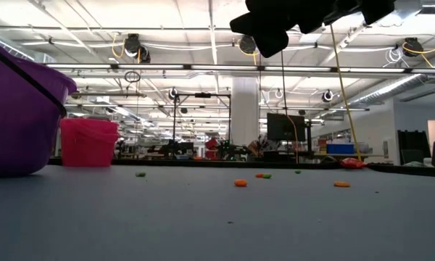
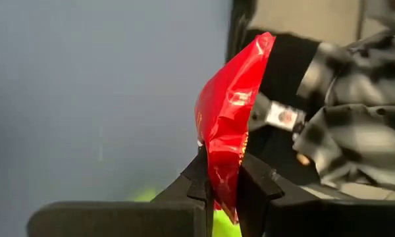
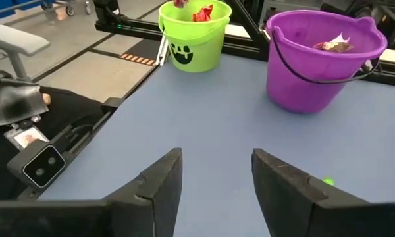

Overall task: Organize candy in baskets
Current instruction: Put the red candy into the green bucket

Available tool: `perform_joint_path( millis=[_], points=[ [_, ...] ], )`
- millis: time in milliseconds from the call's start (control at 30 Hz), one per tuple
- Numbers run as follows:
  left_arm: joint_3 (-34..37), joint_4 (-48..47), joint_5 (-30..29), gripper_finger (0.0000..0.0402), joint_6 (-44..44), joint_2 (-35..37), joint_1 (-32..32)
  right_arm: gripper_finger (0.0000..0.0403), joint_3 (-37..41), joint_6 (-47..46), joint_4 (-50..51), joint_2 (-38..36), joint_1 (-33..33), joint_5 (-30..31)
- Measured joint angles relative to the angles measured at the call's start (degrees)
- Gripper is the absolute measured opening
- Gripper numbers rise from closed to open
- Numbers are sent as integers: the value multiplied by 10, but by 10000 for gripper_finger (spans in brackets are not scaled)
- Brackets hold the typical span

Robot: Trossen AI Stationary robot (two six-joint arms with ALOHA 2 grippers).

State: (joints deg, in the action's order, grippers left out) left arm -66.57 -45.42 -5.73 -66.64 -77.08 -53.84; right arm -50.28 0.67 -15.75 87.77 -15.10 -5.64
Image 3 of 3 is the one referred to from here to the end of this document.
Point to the grey chair armrest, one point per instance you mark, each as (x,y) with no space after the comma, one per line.
(16,39)

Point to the black table-level camera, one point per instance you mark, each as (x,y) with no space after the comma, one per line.
(39,168)

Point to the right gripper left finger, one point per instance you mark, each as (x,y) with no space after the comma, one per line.
(102,217)

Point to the brown PayDay candy bar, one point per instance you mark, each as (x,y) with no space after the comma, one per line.
(332,46)

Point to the person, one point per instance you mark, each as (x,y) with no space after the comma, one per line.
(69,108)

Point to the small green round candy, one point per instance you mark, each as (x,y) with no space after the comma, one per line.
(329,181)

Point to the hazard striped floor mat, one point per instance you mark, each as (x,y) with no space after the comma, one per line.
(138,59)

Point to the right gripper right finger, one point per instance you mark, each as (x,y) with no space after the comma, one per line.
(316,217)

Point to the blue rolling cart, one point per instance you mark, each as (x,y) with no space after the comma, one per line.
(6,5)

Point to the wooden table side board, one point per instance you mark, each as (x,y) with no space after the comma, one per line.
(237,31)

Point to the purple plastic bucket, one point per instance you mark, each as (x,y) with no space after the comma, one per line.
(299,89)

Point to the white id badge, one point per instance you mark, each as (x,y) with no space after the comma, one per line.
(26,137)

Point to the person's hand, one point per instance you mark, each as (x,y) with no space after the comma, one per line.
(46,98)

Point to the green plastic bucket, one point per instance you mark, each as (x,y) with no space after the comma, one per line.
(200,49)

